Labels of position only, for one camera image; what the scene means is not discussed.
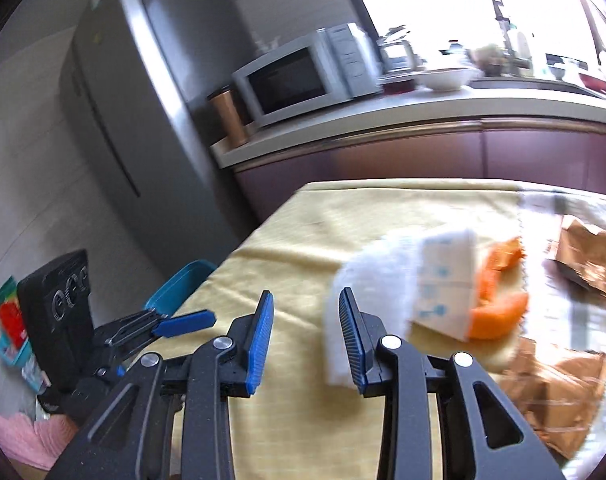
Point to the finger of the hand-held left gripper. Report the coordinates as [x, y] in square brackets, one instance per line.
[183, 322]
[133, 321]

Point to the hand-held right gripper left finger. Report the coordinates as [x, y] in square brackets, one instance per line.
[260, 345]

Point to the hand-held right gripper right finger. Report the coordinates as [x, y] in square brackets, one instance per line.
[353, 345]

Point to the blue plastic bin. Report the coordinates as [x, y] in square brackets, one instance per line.
[183, 285]

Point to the white foam fruit net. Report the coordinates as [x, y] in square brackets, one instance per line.
[383, 280]

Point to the brown foil wrapper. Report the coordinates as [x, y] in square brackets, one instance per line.
[553, 395]
[583, 255]

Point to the person's left forearm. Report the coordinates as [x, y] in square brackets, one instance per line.
[28, 440]

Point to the red green package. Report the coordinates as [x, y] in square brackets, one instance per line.
[10, 315]

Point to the teal box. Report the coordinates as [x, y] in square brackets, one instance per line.
[20, 365]

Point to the yellow tablecloth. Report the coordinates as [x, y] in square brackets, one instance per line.
[293, 240]

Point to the white packet blue print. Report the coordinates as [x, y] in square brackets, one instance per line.
[445, 285]

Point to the kitchen counter with cabinets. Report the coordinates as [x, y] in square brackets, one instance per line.
[408, 155]

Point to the grey refrigerator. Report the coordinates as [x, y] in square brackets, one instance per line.
[148, 110]

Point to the copper thermos tumbler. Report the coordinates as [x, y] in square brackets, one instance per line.
[228, 115]

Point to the white microwave oven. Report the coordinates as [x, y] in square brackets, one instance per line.
[283, 80]

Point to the white bowl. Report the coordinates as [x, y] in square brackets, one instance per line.
[443, 80]

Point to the glass kettle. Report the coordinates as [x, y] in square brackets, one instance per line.
[398, 52]

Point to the metal kitchen faucet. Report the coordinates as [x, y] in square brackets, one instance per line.
[508, 45]

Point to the white soap bottle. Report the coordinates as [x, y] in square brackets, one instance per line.
[522, 44]

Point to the small glass bowl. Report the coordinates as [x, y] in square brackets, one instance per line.
[563, 66]

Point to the kitchen window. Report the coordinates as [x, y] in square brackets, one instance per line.
[433, 5]

